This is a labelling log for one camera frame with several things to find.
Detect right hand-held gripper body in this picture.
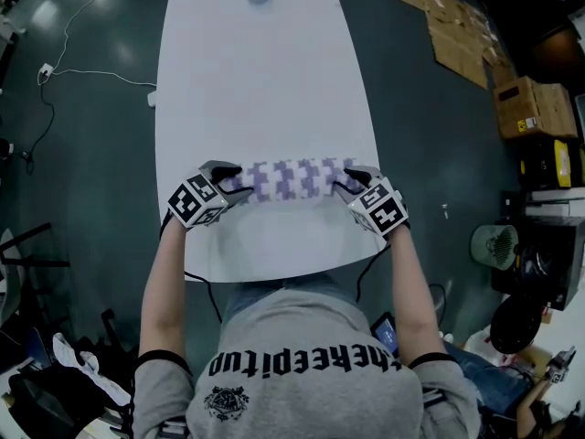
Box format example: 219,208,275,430
346,166,411,239

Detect long white cable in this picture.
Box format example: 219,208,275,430
38,0,159,89

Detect black metal frame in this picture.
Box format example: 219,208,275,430
0,221,72,269

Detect person's right forearm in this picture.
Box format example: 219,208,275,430
388,226,449,365

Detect purple white patterned towel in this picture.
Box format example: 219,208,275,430
228,155,367,205

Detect white crumpled cloth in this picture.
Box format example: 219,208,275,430
52,331,132,406

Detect large black appliance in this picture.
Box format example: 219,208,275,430
491,215,585,313

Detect brown round stool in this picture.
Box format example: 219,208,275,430
532,29,585,86

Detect white furniture piece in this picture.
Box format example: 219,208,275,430
0,14,27,49

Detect black yellow case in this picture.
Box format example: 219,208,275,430
518,138,575,190

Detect thin black cable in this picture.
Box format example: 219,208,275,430
17,78,56,176

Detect person's blue jeans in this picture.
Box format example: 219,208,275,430
226,272,362,319

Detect small black screen device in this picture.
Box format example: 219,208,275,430
370,311,399,359

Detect person's left forearm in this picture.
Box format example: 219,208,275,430
138,217,188,360

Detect stack of white flat boxes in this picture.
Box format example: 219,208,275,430
525,189,585,219

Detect round mesh waste bin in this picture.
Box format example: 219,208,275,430
470,224,521,272

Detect flattened cardboard sheets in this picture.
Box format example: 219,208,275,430
392,0,516,91

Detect person's grey sweatshirt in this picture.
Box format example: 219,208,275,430
132,288,481,439

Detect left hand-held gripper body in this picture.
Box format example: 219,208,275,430
165,159,230,230

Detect brown cardboard box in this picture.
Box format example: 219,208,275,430
492,75,580,142

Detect white plastic bag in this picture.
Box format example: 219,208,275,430
465,329,504,368

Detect black office chair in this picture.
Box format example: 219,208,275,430
0,308,138,439

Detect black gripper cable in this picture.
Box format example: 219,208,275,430
183,270,224,324
355,240,392,304

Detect black round bag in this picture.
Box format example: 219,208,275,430
489,293,545,356

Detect small black box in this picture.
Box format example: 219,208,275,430
500,190,527,219

